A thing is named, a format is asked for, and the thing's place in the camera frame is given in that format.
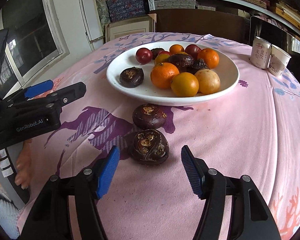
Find dark water chestnut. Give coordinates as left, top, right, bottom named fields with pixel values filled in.
left=151, top=48, right=164, bottom=60
left=189, top=59, right=210, bottom=75
left=119, top=67, right=144, bottom=88
left=167, top=53, right=194, bottom=72
left=128, top=129, right=170, bottom=166

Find small dark water chestnut hidden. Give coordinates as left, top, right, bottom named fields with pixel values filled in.
left=132, top=103, right=167, bottom=129

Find yellow-green round fruit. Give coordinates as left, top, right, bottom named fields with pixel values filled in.
left=171, top=72, right=199, bottom=97

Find pale yellow round fruit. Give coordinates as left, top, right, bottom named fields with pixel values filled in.
left=195, top=69, right=221, bottom=95

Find dark red plum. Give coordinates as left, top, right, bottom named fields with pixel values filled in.
left=135, top=48, right=153, bottom=64

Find large orange tangerine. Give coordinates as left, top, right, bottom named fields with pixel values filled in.
left=150, top=62, right=180, bottom=89

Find yellow-orange round fruit front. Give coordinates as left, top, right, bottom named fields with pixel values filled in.
left=154, top=54, right=170, bottom=66

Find red cherry tomato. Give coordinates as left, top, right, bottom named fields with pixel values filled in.
left=158, top=50, right=171, bottom=56

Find small orange fruit back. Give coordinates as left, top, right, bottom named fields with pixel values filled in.
left=169, top=44, right=184, bottom=55

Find left hand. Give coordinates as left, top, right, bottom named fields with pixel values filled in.
left=0, top=139, right=32, bottom=189

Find window left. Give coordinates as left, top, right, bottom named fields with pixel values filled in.
left=0, top=0, right=69, bottom=98

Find pink deer tablecloth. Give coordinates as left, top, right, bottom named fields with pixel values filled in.
left=30, top=33, right=300, bottom=239

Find white oval plate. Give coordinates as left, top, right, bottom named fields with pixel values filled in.
left=106, top=41, right=239, bottom=106

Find white door panel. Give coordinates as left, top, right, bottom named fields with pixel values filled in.
left=79, top=0, right=104, bottom=51

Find blue patterned storage boxes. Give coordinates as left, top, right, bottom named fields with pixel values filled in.
left=106, top=0, right=146, bottom=22

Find white drink can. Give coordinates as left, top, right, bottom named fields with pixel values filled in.
left=250, top=36, right=271, bottom=69

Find white paper cup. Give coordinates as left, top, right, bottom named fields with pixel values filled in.
left=268, top=44, right=291, bottom=77

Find dark wooden cabinet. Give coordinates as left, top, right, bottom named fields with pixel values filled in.
left=153, top=9, right=250, bottom=44

